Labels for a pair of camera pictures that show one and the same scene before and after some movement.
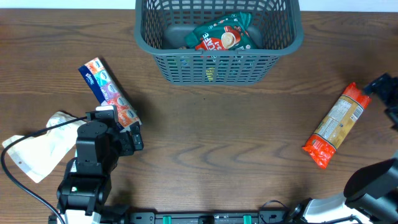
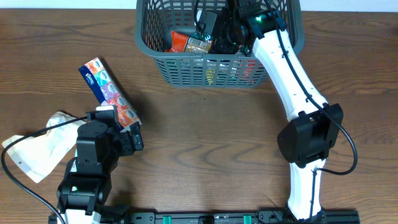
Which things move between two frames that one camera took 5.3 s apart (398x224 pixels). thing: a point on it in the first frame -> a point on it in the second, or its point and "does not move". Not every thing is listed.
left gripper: x=128 y=146 does not move
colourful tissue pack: x=108 y=93 does not move
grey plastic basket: x=218 y=42 does not move
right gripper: x=382 y=88 -> x=222 y=38
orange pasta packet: x=336 y=124 -> x=195 y=44
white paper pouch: x=35 y=154 does not move
